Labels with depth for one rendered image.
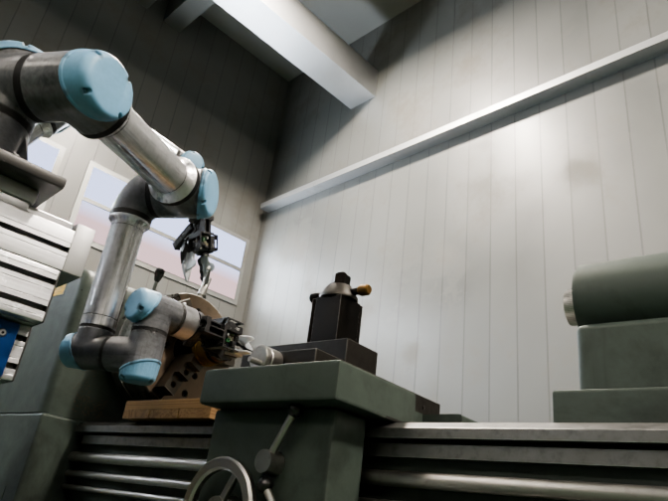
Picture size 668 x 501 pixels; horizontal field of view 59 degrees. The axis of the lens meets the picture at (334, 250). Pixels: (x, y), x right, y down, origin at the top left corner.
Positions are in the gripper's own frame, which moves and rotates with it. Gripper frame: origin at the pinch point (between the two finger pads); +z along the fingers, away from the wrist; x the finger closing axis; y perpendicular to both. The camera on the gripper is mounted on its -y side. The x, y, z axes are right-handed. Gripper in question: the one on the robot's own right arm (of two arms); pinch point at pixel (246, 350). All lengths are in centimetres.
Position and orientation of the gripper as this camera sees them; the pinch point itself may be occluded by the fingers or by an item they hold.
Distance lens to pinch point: 152.0
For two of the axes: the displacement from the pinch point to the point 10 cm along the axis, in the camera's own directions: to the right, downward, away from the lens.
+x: 1.2, -9.0, 4.2
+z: 6.1, 4.0, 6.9
